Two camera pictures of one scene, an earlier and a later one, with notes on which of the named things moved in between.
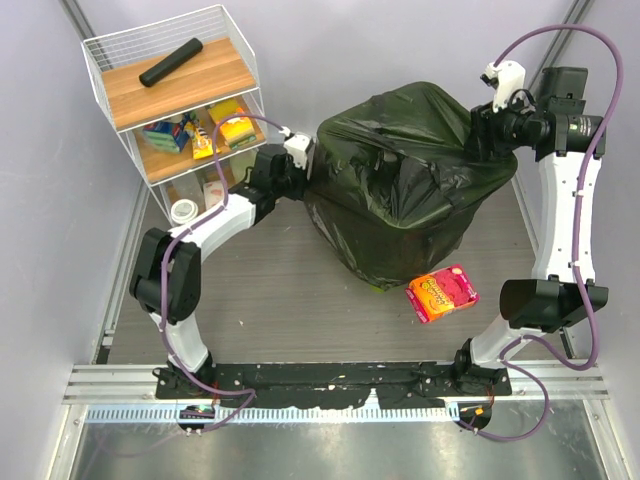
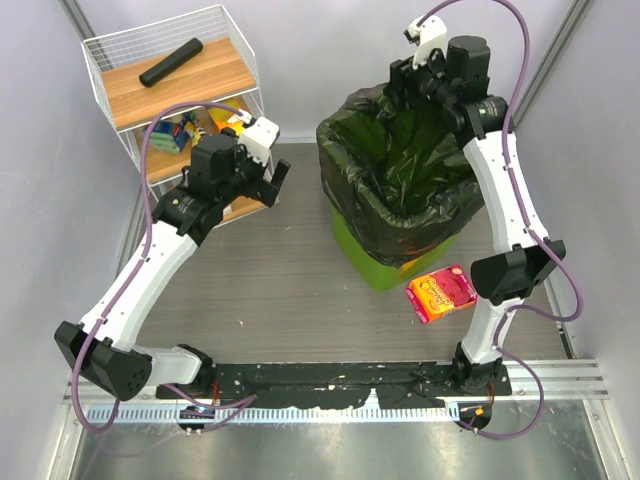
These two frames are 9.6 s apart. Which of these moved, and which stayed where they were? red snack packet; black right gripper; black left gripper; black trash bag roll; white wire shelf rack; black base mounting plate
Moved: black right gripper; black left gripper
Stayed: black trash bag roll; red snack packet; black base mounting plate; white wire shelf rack
